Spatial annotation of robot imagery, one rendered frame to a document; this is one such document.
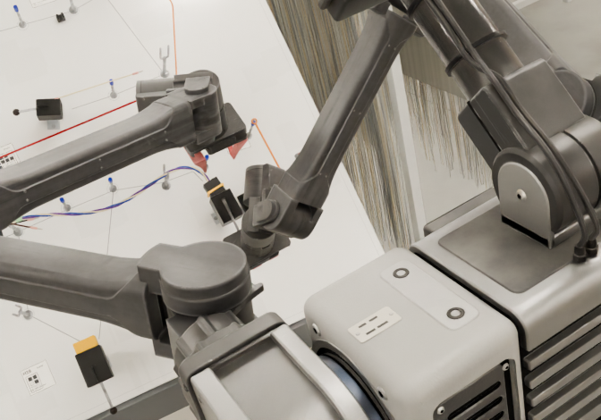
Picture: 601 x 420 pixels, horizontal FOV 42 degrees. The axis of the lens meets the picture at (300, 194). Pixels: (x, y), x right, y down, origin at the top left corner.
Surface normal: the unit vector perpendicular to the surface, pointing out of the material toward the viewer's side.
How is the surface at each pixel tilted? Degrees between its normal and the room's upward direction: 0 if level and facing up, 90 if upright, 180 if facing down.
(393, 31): 92
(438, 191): 0
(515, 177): 90
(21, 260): 7
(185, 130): 92
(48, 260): 7
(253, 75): 50
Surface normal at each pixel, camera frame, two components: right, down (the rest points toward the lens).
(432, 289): -0.21, -0.82
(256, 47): 0.16, -0.21
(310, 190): 0.48, 0.41
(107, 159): 0.73, 0.26
